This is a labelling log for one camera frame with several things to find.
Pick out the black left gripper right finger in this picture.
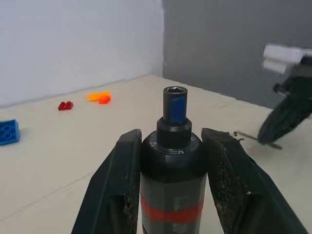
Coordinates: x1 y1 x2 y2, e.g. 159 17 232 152
200 127 311 234

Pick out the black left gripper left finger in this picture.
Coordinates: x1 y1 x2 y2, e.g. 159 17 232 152
71 129 143 234

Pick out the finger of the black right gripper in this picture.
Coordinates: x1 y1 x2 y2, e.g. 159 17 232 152
257 95 299 144
263 97 311 146

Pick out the thin metal screwdriver bit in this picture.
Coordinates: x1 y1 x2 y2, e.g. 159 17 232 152
237 131 283 150

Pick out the black electric screwdriver red band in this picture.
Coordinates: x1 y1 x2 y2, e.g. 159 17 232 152
139 86 208 234

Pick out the yellow toy building brick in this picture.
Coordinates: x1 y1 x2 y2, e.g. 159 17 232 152
84 91 111 103

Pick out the red toy building brick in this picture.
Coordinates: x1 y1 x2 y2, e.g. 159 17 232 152
58 100 75 112

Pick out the blue toy building brick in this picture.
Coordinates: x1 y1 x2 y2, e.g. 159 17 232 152
0 119 21 147

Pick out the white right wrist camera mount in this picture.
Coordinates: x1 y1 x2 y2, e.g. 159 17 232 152
261 44 312 74

